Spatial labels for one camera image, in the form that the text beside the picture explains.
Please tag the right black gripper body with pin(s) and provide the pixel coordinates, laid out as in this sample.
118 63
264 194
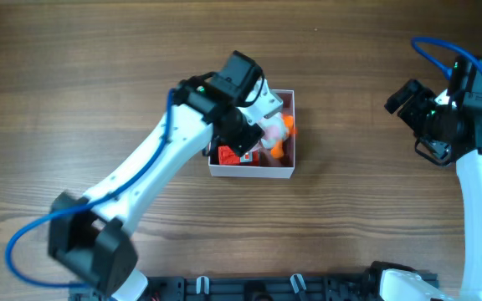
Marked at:
422 114

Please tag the white yellow duck plush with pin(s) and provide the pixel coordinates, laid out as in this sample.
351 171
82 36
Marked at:
278 150

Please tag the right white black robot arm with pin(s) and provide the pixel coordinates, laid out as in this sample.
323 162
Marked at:
448 130

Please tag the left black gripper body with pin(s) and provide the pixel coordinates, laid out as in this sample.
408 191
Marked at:
242 135

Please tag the pink cardboard box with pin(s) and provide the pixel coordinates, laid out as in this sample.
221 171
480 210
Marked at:
281 169

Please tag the red toy fire truck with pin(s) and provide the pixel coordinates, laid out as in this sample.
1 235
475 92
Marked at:
226 157

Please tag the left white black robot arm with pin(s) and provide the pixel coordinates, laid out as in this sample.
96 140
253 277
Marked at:
91 235

